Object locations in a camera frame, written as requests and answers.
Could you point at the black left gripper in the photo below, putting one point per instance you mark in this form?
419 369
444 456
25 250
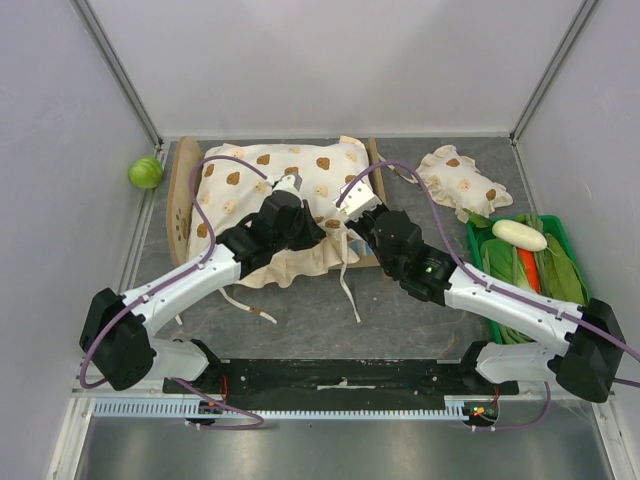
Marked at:
313 233

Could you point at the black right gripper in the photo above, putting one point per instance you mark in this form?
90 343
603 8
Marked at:
361 220

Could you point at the wooden pet bed frame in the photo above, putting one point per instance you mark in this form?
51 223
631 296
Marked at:
187 154

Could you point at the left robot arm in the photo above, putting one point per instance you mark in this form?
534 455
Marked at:
119 335

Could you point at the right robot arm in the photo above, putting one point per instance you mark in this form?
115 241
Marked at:
580 347

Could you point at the blue white striped mattress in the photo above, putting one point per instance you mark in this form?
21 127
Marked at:
360 247

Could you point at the green plastic basket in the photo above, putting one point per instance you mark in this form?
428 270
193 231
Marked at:
550 225

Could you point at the bear print small pillow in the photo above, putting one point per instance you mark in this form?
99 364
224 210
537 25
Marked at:
453 180

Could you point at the green beans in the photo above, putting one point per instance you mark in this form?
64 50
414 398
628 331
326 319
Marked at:
511 336

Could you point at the white radish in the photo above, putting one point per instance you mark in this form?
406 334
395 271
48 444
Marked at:
519 235

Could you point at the orange carrot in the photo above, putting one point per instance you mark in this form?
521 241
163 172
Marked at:
527 259

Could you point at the green cabbage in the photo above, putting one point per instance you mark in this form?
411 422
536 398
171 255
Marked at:
146 173

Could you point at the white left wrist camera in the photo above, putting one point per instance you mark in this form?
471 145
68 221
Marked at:
290 183

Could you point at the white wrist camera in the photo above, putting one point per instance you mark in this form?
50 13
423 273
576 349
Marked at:
290 183
359 199

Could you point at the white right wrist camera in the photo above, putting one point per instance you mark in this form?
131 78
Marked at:
359 199

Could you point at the white cable duct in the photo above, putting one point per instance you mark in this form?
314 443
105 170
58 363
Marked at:
199 411

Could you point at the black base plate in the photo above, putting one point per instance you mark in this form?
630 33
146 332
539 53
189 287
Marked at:
340 382

